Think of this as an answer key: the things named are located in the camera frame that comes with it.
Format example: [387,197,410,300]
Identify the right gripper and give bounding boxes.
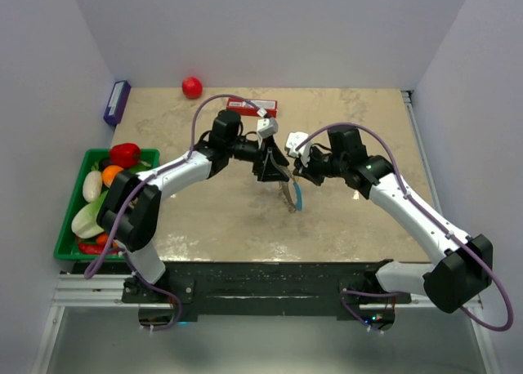
[293,145,347,187]

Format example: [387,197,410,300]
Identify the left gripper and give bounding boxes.
[226,136,288,184]

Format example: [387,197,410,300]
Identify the blue grey keyring with rings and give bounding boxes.
[278,166,303,212]

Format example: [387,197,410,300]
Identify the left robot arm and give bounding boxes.
[96,109,289,302]

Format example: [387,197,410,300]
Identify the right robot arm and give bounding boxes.
[285,123,494,314]

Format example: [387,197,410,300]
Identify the red rectangular box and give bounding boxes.
[226,97,278,118]

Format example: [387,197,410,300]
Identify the red tomato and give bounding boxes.
[181,76,203,100]

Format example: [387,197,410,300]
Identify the green bell pepper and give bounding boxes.
[126,161,152,174]

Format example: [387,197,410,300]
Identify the red bell pepper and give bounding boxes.
[109,143,141,168]

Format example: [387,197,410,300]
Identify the orange fruit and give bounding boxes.
[101,165,123,187]

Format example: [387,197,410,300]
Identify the purple box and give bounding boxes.
[103,80,132,127]

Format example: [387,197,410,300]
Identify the white radish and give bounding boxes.
[83,171,103,203]

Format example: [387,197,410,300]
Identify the orange carrot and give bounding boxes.
[96,233,109,247]

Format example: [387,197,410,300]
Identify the green cabbage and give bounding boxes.
[71,191,108,239]

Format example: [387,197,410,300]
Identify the red chili pepper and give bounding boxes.
[77,238,105,256]

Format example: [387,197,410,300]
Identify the green plastic bin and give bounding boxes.
[53,148,161,261]

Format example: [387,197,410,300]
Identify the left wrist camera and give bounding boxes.
[256,117,279,140]

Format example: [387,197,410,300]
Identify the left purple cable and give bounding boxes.
[83,94,268,332]

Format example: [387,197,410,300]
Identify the purple cable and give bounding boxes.
[83,94,268,332]
[295,122,514,335]

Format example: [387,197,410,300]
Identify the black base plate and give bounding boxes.
[121,260,413,324]

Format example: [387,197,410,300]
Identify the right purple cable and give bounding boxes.
[295,122,514,335]

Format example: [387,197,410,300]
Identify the aluminium frame rail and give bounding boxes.
[29,273,501,373]

